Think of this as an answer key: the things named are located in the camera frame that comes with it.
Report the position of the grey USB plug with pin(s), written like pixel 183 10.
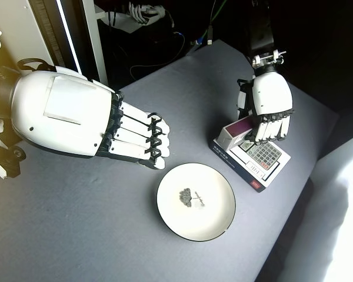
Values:
pixel 210 36

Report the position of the white metal frame stand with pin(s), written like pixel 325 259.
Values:
pixel 23 26

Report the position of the white plate with leaf print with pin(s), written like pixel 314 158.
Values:
pixel 200 217

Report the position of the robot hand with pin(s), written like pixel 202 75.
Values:
pixel 272 94
pixel 64 111

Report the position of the white spare hand model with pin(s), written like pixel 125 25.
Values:
pixel 144 11

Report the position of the purple and white small box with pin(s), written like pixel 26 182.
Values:
pixel 238 127

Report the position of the grey table cloth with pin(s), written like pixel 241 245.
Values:
pixel 91 220

